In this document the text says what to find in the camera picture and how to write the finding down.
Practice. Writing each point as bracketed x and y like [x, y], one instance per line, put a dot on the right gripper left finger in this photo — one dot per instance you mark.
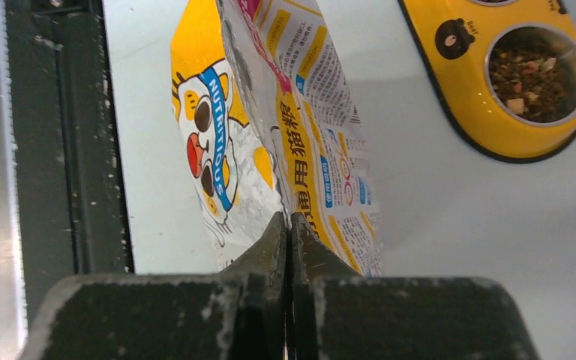
[236, 313]

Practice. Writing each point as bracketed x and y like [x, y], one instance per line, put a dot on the yellow double pet bowl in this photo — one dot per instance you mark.
[504, 73]

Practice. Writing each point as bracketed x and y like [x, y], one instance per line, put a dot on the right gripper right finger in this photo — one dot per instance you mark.
[336, 313]

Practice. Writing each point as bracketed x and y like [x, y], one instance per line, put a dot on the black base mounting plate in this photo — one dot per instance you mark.
[72, 213]

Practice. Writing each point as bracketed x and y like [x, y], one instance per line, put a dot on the colourful pet food bag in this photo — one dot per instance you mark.
[269, 125]

